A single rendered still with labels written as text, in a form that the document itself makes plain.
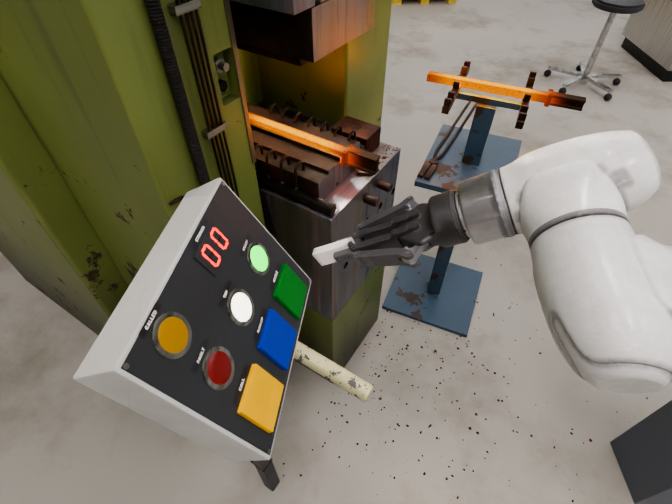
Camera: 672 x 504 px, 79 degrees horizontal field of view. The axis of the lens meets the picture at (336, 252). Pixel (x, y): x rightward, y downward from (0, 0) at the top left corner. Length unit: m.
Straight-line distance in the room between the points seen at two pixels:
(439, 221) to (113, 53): 0.53
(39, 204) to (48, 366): 1.04
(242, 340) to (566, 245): 0.44
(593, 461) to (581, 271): 1.49
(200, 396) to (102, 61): 0.50
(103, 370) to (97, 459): 1.36
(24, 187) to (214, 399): 0.82
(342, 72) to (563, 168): 0.87
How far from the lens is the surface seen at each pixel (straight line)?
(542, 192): 0.52
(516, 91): 1.41
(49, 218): 1.30
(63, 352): 2.18
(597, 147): 0.54
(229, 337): 0.61
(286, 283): 0.73
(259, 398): 0.64
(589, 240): 0.47
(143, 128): 0.79
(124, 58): 0.75
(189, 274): 0.58
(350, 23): 0.96
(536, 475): 1.79
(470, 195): 0.54
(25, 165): 1.23
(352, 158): 1.07
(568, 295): 0.46
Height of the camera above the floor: 1.60
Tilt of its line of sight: 47 degrees down
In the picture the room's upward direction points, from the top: straight up
